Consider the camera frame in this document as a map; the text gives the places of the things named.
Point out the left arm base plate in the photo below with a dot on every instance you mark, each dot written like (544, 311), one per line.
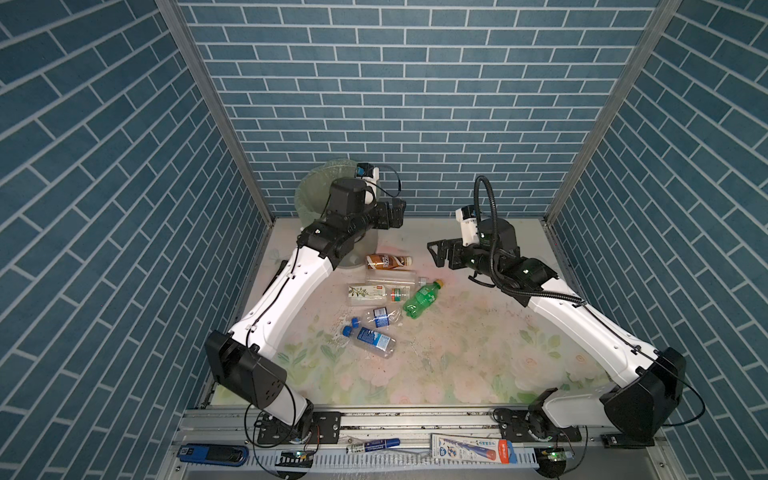
(323, 428)

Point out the brown coffee bottle left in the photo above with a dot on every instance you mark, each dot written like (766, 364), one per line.
(382, 261)

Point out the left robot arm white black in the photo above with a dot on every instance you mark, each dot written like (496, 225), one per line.
(243, 358)

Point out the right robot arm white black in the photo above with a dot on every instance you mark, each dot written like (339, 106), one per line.
(646, 384)

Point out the black remote right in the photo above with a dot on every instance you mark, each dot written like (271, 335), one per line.
(622, 441)

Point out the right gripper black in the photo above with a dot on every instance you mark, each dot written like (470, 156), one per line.
(446, 243)

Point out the green soda bottle yellow cap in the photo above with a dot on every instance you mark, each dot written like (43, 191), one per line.
(422, 299)

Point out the mesh bin with green bag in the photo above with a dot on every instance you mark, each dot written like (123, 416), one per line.
(310, 199)

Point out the white red toothpaste box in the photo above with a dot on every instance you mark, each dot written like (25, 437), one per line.
(471, 449)

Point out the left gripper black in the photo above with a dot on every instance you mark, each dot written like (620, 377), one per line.
(395, 214)

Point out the blue cap bottle blue label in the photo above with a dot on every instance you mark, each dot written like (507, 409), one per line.
(373, 341)

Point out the blue marker pen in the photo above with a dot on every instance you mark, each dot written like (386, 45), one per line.
(373, 445)

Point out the white tea bottle green label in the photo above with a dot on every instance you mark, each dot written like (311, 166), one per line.
(359, 295)

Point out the blue black handheld device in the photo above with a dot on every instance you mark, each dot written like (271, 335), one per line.
(213, 454)

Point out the white slotted cable duct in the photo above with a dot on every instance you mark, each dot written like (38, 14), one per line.
(337, 461)

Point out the small crushed bottle blue label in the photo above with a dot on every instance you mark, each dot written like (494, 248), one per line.
(381, 317)

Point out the clear frosted bottle white cap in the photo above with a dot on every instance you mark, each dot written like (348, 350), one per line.
(397, 277)

